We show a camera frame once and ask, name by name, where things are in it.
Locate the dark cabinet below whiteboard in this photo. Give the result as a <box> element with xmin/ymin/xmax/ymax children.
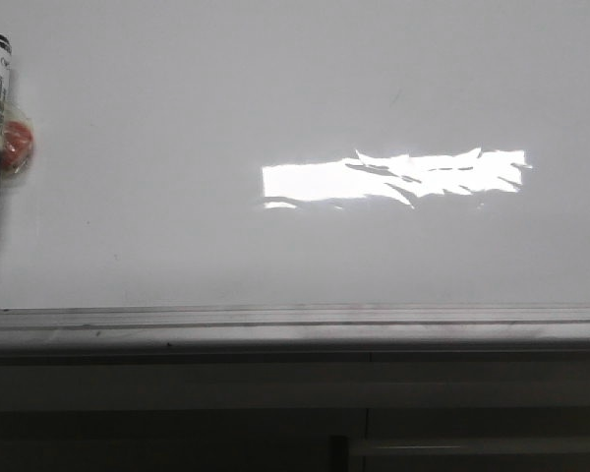
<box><xmin>0</xmin><ymin>352</ymin><xmax>590</xmax><ymax>471</ymax></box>

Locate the white whiteboard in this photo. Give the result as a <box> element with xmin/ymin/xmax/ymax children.
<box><xmin>0</xmin><ymin>1</ymin><xmax>590</xmax><ymax>308</ymax></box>

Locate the red magnet taped to marker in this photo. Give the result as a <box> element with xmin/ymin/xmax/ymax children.
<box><xmin>1</xmin><ymin>103</ymin><xmax>34</xmax><ymax>176</ymax></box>

